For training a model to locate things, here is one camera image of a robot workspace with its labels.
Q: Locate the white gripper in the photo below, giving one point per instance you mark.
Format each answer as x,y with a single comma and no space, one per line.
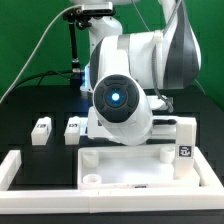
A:
164,127

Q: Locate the white desk top tray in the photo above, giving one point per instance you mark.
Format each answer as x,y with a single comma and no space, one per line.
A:
144,166

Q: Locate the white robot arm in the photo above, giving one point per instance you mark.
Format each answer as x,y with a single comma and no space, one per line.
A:
123,66

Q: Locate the fiducial marker sheet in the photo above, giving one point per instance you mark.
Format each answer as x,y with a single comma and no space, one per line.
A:
83,126

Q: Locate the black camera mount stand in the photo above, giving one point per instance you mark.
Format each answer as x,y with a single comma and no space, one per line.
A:
81,22

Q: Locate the grey camera on stand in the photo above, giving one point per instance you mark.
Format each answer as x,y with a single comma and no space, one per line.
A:
98,9

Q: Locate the white U-shaped frame fence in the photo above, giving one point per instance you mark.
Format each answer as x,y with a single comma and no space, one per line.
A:
209,196

